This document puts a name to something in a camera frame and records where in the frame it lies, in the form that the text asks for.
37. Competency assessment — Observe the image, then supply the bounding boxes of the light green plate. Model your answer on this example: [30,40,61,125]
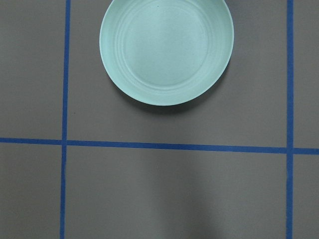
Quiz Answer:
[99,0,234,106]

